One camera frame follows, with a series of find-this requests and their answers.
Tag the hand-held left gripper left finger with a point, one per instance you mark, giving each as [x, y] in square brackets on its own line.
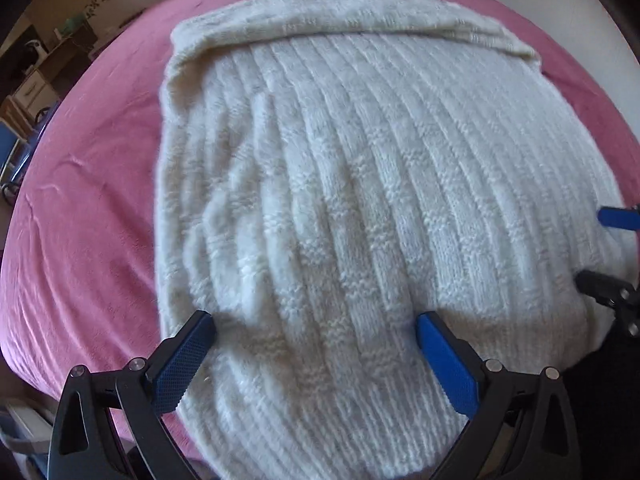
[182, 365]

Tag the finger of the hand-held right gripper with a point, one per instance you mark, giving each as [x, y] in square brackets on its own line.
[617, 217]
[607, 287]

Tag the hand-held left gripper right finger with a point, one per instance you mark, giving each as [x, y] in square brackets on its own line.
[445, 365]

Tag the white knit sweater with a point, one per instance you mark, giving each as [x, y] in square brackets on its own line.
[375, 185]

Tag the person's dark clothing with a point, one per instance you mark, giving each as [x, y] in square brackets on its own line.
[607, 410]

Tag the pink bed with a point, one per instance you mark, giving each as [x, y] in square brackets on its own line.
[90, 210]

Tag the blue metal chair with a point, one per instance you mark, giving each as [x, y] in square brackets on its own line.
[12, 152]

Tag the wooden desk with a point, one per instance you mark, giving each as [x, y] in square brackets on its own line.
[55, 60]

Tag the white headphones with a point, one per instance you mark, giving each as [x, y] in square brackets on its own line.
[34, 50]

